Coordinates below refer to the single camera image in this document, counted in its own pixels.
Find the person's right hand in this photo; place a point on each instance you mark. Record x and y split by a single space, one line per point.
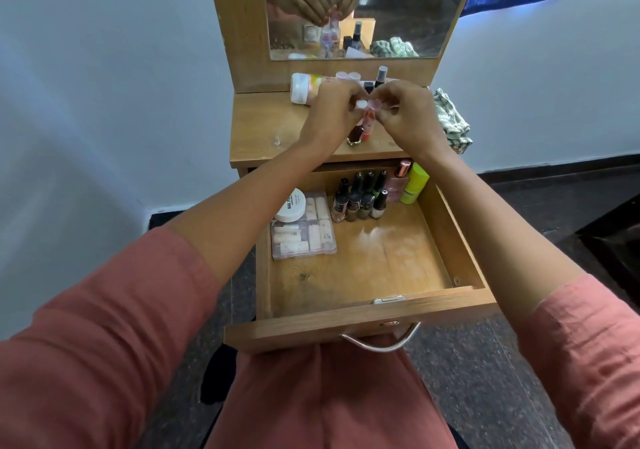
410 119

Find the person's left hand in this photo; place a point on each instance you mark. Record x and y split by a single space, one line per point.
327 119

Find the person's left fingers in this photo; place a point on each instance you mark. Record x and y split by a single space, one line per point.
347 96

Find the person's right fingers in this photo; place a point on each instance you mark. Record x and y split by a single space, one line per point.
387 98

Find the small red liquid bottle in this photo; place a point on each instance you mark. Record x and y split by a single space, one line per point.
368 123

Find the person's left forearm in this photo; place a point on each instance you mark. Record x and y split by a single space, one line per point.
250 214

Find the person's right forearm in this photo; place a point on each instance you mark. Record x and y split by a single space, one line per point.
495 229

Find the small pink capped bottle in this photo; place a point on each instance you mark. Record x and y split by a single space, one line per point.
341 76
354 76

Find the dark red nail polish bottle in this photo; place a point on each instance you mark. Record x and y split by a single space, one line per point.
355 136

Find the white lotion bottle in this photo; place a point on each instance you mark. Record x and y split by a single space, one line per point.
302 88

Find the green white checked cloth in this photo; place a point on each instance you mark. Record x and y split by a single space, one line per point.
454 121

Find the dressing table mirror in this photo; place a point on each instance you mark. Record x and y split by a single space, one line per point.
400 19

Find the pink perfume bottle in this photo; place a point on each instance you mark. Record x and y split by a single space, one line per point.
397 184

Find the yellow green bottle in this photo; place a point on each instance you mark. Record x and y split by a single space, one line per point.
414 185

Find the wooden dressing table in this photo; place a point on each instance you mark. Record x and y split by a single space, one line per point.
260 124

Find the group of nail polish bottles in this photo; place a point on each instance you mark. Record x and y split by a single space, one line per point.
357 199

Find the white round jar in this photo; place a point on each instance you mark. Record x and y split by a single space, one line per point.
291 206

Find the clear box of nail tips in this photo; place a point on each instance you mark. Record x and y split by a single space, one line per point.
305 239

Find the wooden drawer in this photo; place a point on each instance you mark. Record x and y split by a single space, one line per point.
370 264

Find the metal drawer lock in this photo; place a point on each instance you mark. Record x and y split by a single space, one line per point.
388 300

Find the black seat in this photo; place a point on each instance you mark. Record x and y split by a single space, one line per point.
218 373

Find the salmon pink garment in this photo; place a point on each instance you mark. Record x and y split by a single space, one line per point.
325 403

